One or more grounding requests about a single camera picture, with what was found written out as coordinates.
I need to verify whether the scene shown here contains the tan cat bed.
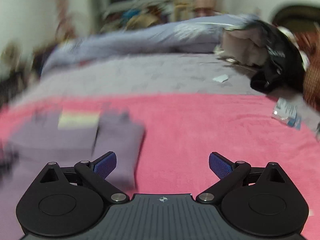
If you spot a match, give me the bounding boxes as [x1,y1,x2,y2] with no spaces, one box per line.
[126,14,161,30]

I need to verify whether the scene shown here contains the pink towel blanket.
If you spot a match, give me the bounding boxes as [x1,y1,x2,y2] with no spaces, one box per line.
[1,94,319,239]

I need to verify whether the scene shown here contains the white paper scrap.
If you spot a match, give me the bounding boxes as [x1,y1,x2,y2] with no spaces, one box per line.
[213,74,229,83]

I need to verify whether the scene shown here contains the blue-grey floral duvet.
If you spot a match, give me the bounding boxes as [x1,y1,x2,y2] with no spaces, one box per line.
[41,14,258,75]

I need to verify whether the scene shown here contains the dark bed headboard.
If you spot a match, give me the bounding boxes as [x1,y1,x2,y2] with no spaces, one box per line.
[271,4,319,31]

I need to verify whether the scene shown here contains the small plastic packet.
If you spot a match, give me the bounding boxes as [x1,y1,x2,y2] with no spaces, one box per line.
[272,98,302,130]

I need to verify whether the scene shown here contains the lavender butterfly bed sheet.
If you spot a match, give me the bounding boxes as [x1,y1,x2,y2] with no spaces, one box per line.
[13,54,257,105]

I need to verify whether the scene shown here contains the red plaid garment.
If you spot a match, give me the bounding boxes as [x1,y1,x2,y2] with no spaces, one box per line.
[295,30,319,111]

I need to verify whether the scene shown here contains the black and beige jacket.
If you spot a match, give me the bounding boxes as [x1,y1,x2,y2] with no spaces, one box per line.
[221,20,310,94]

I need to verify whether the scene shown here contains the purple fleece shirt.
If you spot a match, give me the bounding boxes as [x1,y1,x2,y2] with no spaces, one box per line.
[1,110,145,239]

